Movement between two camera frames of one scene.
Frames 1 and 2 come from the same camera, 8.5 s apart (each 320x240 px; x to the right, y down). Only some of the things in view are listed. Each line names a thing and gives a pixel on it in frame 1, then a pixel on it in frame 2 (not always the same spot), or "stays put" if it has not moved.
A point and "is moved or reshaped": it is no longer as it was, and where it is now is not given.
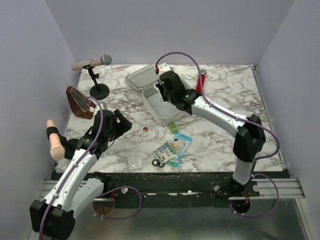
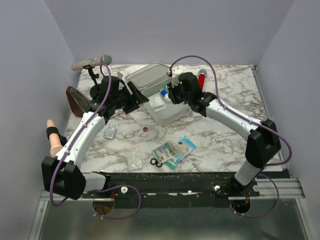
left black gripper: x=123 y=126 -> x=138 y=95
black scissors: x=155 y=162 -> x=161 y=159
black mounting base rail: x=173 y=190 stays put
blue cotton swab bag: x=181 y=143 is moved or reshaped
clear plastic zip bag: x=134 y=161 stays put
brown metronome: x=78 y=104 stays put
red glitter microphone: x=198 y=88 stays put
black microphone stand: x=99 y=91 stays put
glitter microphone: x=104 y=59 stays put
